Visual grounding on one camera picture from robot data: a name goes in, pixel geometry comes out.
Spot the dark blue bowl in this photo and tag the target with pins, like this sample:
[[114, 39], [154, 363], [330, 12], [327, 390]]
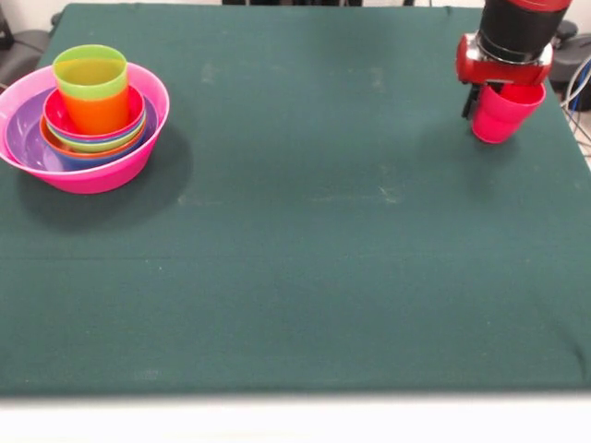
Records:
[[140, 129]]

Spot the purple bowl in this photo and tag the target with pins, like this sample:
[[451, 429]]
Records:
[[20, 134]]

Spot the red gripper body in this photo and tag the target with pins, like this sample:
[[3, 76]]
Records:
[[503, 74]]

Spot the green bowl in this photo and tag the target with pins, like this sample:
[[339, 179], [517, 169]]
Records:
[[92, 147]]

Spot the orange bowl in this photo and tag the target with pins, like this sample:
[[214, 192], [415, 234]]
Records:
[[141, 136]]

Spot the pinkish red cup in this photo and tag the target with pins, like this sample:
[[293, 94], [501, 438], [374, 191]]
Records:
[[498, 120]]

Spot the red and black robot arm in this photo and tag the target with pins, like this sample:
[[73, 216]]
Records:
[[522, 23]]

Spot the green cup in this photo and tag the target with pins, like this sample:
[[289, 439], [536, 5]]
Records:
[[90, 78]]

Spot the small pinkish red bowl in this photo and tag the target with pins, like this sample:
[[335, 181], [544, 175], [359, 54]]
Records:
[[53, 115]]

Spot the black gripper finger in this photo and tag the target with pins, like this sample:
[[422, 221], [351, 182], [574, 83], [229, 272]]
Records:
[[470, 101], [501, 87]]

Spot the large pink bowl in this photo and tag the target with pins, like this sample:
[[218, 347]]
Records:
[[92, 182]]

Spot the dark green tablecloth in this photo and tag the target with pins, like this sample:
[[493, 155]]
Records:
[[277, 300]]

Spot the orange cup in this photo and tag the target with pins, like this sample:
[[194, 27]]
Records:
[[97, 115]]

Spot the light blue bowl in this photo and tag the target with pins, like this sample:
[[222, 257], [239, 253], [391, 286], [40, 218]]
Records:
[[92, 165]]

